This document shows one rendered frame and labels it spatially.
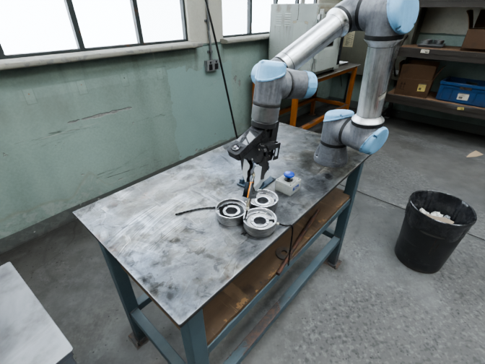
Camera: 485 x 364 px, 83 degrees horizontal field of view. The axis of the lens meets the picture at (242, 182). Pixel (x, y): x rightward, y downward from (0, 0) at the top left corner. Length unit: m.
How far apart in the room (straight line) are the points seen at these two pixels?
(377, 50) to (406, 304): 1.37
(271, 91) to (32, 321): 0.88
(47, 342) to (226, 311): 0.49
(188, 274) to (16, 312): 0.50
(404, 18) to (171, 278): 0.98
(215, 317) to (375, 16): 1.06
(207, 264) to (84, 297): 1.22
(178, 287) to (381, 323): 1.25
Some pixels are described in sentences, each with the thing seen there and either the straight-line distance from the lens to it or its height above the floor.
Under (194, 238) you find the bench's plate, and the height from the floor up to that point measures 0.80.
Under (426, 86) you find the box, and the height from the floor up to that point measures 0.59.
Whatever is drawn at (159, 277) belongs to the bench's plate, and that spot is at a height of 0.80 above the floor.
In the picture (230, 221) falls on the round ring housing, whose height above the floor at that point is 0.83.
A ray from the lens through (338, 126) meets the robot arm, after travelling 1.20.
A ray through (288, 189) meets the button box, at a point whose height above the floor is 0.83.
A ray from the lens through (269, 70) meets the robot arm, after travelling 0.73.
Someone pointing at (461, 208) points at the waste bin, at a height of 0.39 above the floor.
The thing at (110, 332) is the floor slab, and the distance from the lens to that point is 1.73.
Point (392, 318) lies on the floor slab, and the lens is 1.81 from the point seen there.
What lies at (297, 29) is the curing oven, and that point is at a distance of 3.08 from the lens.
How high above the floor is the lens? 1.39
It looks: 32 degrees down
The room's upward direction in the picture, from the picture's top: straight up
